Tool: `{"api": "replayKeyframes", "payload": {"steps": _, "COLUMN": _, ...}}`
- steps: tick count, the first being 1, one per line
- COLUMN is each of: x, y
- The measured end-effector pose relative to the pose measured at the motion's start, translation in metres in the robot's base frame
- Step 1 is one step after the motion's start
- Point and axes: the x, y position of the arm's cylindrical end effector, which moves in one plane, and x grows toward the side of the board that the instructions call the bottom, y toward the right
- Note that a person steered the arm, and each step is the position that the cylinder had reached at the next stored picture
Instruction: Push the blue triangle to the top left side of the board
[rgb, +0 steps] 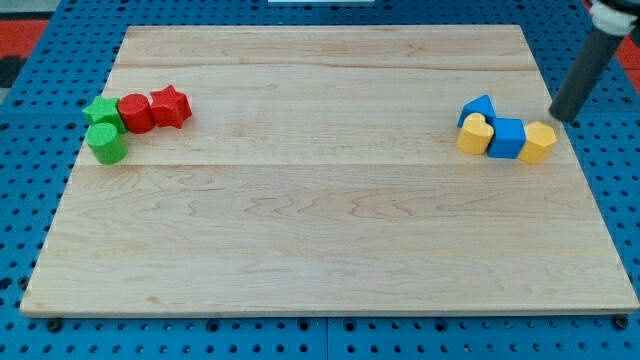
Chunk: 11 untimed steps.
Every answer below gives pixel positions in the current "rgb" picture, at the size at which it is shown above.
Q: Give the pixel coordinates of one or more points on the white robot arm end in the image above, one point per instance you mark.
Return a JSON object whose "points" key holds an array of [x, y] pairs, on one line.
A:
{"points": [[615, 17]]}

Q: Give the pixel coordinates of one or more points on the wooden board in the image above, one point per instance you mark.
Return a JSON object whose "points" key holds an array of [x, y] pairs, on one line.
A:
{"points": [[318, 176]]}

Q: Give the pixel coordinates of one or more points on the blue triangle block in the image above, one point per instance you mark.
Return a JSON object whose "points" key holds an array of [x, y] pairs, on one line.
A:
{"points": [[482, 105]]}

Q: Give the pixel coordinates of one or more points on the yellow heart block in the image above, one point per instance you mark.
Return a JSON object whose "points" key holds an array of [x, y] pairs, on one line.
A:
{"points": [[475, 134]]}

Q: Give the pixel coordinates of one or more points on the red star block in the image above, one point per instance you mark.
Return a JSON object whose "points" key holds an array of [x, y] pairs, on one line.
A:
{"points": [[170, 108]]}

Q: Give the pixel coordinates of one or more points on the blue cube block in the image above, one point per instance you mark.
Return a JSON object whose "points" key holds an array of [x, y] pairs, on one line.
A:
{"points": [[508, 140]]}

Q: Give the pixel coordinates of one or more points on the red cylinder block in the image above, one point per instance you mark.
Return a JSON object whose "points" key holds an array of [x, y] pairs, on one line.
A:
{"points": [[135, 112]]}

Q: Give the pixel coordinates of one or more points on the green cylinder block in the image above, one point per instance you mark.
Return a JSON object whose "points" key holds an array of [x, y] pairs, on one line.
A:
{"points": [[106, 144]]}

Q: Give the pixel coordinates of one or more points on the yellow hexagon block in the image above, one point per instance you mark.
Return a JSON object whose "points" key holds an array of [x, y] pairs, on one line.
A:
{"points": [[540, 141]]}

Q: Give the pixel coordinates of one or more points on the green star block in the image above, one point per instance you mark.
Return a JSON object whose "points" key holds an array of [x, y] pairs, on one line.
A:
{"points": [[104, 110]]}

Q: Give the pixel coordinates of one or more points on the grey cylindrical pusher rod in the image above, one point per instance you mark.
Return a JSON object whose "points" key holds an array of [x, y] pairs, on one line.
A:
{"points": [[589, 65]]}

